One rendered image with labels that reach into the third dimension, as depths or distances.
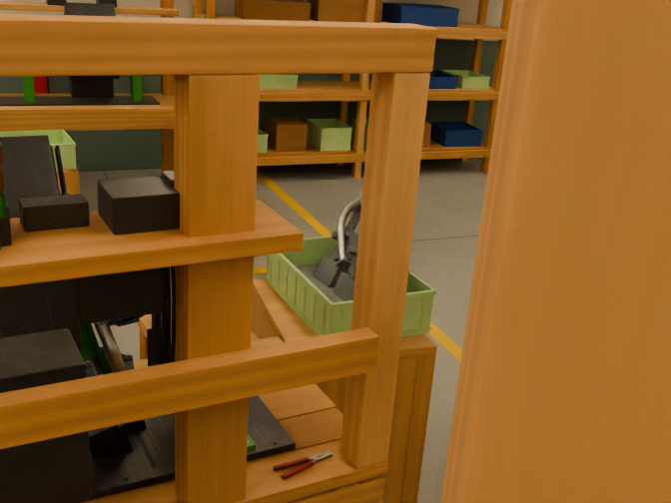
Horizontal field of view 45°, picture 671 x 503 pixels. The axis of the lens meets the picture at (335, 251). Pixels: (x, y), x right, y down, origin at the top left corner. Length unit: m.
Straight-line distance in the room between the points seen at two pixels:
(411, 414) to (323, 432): 0.85
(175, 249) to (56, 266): 0.21
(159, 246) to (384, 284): 0.55
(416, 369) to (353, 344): 1.12
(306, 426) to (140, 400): 0.68
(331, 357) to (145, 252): 0.50
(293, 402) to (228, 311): 0.68
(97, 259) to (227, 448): 0.57
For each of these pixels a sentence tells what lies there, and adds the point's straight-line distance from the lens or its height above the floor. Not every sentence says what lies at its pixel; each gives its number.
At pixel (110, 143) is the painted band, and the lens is 7.63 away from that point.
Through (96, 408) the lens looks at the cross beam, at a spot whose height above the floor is 1.23.
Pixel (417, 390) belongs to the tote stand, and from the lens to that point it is 2.93.
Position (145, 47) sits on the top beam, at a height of 1.90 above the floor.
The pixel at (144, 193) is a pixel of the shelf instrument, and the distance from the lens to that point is 1.59.
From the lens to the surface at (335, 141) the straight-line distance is 7.63.
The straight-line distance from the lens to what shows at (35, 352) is 1.81.
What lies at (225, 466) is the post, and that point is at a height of 0.99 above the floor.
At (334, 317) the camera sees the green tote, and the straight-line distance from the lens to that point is 2.72.
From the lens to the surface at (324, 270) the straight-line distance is 3.15.
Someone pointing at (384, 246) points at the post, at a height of 1.47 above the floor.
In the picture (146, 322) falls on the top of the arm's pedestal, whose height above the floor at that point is 0.85.
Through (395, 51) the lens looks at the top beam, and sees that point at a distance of 1.67.
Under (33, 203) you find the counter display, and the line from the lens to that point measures 1.62.
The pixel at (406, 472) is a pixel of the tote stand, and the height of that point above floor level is 0.27.
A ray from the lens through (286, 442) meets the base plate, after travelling 2.09.
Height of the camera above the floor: 2.09
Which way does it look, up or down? 21 degrees down
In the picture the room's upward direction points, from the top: 4 degrees clockwise
